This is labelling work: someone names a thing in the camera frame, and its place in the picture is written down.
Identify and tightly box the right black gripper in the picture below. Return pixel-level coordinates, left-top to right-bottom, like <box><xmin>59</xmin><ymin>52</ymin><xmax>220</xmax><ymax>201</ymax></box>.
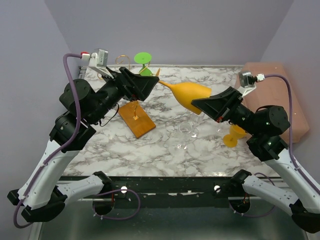
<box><xmin>191</xmin><ymin>85</ymin><xmax>261</xmax><ymax>135</ymax></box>

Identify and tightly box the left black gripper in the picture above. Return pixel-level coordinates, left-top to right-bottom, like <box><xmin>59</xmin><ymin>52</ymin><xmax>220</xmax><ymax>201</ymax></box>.
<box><xmin>88</xmin><ymin>66</ymin><xmax>159</xmax><ymax>124</ymax></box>

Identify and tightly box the clear wine glass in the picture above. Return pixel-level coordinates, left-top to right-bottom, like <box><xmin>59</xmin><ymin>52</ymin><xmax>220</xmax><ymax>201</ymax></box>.
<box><xmin>176</xmin><ymin>122</ymin><xmax>193</xmax><ymax>150</ymax></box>
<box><xmin>191</xmin><ymin>113</ymin><xmax>204</xmax><ymax>139</ymax></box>

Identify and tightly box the green wine glass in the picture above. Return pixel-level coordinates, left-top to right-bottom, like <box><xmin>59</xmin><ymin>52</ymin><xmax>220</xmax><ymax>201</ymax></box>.
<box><xmin>134</xmin><ymin>52</ymin><xmax>153</xmax><ymax>77</ymax></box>

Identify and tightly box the orange wine glass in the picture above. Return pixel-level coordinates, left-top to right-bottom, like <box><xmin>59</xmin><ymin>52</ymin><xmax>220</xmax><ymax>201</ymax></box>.
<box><xmin>158</xmin><ymin>80</ymin><xmax>212</xmax><ymax>115</ymax></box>
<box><xmin>223</xmin><ymin>125</ymin><xmax>247</xmax><ymax>148</ymax></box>

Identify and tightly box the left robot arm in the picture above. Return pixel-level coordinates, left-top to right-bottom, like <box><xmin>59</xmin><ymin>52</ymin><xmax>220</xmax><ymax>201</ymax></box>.
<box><xmin>7</xmin><ymin>67</ymin><xmax>159</xmax><ymax>225</ymax></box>

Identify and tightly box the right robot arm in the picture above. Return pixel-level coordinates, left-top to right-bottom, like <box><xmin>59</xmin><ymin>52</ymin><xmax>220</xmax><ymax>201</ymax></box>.
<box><xmin>191</xmin><ymin>87</ymin><xmax>320</xmax><ymax>233</ymax></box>

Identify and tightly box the orange wine glass on table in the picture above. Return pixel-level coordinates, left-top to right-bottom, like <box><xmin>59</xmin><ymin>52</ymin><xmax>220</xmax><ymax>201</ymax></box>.
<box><xmin>223</xmin><ymin>125</ymin><xmax>247</xmax><ymax>148</ymax></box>

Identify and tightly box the wooden rack base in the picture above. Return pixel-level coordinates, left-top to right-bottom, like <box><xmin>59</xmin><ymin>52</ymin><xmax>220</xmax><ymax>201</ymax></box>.
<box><xmin>118</xmin><ymin>101</ymin><xmax>156</xmax><ymax>139</ymax></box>

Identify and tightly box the clear glass on table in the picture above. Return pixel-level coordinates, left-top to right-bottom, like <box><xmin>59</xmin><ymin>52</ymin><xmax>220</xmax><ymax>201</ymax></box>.
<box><xmin>216</xmin><ymin>125</ymin><xmax>225</xmax><ymax>135</ymax></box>

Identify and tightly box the pink plastic storage box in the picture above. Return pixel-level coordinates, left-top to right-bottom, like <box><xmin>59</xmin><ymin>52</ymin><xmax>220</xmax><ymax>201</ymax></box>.
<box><xmin>242</xmin><ymin>62</ymin><xmax>310</xmax><ymax>143</ymax></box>

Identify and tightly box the gold wire glass rack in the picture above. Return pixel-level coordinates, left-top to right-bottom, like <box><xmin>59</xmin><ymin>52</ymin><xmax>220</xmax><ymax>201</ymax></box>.
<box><xmin>98</xmin><ymin>54</ymin><xmax>161</xmax><ymax>121</ymax></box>

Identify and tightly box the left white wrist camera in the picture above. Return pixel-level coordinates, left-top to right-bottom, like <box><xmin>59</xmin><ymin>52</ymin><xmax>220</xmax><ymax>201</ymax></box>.
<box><xmin>80</xmin><ymin>48</ymin><xmax>113</xmax><ymax>79</ymax></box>

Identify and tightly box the black mounting rail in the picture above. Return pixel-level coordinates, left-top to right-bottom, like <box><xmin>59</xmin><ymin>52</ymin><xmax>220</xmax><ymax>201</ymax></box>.
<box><xmin>59</xmin><ymin>172</ymin><xmax>261</xmax><ymax>210</ymax></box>

